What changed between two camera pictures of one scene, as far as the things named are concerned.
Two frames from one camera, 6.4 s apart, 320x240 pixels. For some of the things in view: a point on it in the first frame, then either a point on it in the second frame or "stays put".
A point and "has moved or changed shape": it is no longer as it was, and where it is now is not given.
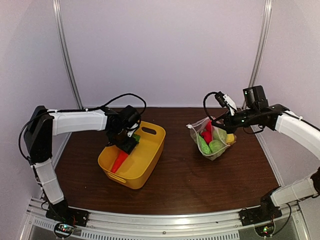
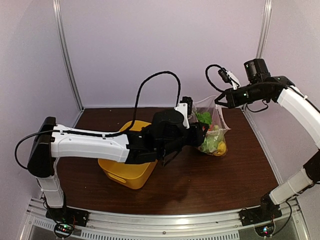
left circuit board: x=63 y=230 stays put
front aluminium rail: x=217 y=224 stays put
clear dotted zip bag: x=212 y=141 has moved or changed shape
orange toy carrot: x=120 y=158 → x=205 y=117
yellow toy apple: x=230 y=138 → x=222 y=148
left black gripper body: x=121 y=142 → x=196 y=139
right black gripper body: x=232 y=127 → x=252 y=95
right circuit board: x=265 y=230 stays put
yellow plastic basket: x=137 y=167 stays put
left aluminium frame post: x=56 y=6 stays put
